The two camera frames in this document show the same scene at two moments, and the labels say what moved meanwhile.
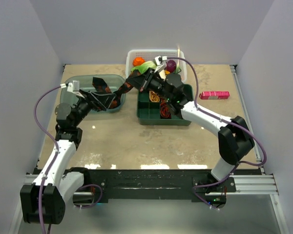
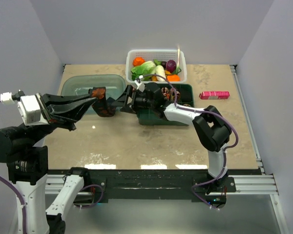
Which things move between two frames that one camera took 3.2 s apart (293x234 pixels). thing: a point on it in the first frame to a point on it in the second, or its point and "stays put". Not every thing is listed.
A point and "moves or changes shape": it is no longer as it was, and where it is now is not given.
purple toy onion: (171, 66) stays put
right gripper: (142, 82) to (123, 100)
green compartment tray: (148, 112) stays put
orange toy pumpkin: (138, 61) stays put
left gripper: (97, 101) to (61, 114)
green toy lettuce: (144, 67) stays put
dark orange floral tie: (100, 85) moves or changes shape
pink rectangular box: (212, 95) stays put
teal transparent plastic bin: (115, 83) stays put
